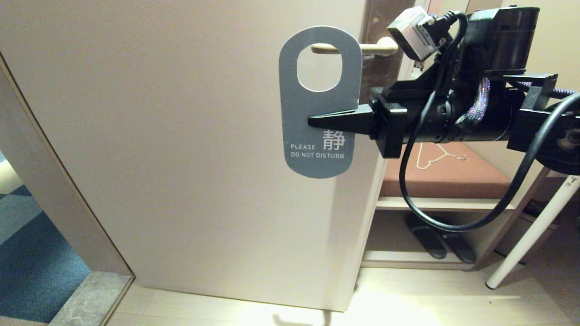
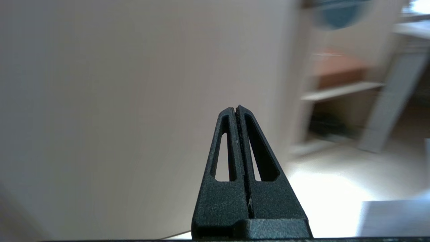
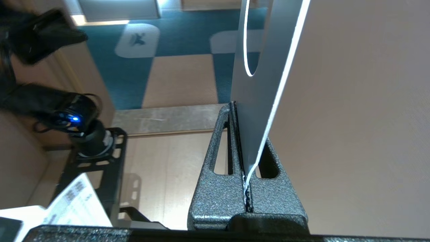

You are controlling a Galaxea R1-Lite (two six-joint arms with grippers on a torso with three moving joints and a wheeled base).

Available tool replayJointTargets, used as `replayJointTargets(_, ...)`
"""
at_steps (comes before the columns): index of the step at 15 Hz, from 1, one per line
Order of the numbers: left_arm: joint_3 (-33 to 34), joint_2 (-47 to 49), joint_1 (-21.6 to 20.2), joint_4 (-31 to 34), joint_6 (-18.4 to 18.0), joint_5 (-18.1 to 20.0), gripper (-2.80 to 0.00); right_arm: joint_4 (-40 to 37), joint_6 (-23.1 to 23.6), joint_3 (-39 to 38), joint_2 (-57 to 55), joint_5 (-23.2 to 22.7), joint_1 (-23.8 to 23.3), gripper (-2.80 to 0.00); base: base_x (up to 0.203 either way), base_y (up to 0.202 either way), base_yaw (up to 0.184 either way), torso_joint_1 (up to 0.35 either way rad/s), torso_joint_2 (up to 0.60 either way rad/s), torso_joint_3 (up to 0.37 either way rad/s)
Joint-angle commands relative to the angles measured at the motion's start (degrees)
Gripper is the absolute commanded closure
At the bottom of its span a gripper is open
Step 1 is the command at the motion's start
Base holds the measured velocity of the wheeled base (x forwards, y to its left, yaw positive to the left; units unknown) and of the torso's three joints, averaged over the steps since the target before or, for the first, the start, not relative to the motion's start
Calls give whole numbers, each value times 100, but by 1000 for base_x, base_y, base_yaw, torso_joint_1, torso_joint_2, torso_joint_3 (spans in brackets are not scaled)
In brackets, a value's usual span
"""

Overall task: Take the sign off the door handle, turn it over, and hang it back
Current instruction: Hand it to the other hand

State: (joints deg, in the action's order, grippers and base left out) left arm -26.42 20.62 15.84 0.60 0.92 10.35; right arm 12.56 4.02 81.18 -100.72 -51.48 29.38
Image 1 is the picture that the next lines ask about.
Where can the beige wooden bench shelf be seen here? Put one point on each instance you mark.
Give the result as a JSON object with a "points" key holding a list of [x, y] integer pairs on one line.
{"points": [[435, 203]]}

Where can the white table leg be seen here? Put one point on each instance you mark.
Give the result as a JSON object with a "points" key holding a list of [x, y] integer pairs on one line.
{"points": [[530, 235]]}

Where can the blue patterned hallway carpet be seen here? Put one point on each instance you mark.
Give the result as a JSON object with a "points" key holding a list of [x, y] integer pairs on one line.
{"points": [[36, 262]]}

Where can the grey do-not-disturb door sign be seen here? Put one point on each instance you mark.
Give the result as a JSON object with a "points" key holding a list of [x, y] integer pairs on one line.
{"points": [[317, 154]]}

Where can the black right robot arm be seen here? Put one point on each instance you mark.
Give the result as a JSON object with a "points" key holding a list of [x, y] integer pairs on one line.
{"points": [[498, 40]]}

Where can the black slipper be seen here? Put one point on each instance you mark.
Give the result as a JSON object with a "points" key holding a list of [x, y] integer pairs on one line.
{"points": [[460, 246], [428, 242]]}

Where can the beige room door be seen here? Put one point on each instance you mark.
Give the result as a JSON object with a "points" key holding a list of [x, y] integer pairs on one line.
{"points": [[136, 136]]}

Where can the brown leather bench cushion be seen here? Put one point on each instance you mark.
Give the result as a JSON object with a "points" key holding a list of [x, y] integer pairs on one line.
{"points": [[453, 181]]}

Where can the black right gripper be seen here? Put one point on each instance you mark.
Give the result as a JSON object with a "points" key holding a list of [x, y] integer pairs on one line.
{"points": [[389, 122]]}

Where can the grey marble door threshold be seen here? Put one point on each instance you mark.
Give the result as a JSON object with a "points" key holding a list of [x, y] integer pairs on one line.
{"points": [[90, 299]]}

